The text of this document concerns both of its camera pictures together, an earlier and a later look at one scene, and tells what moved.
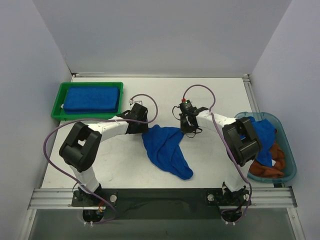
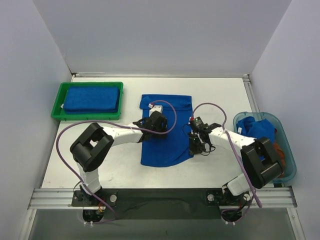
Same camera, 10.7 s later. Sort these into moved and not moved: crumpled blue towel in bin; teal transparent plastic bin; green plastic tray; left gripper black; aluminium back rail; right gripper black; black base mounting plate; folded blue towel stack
Moved: right gripper black; left gripper black
Not moved: teal transparent plastic bin; green plastic tray; black base mounting plate; folded blue towel stack; aluminium back rail; crumpled blue towel in bin
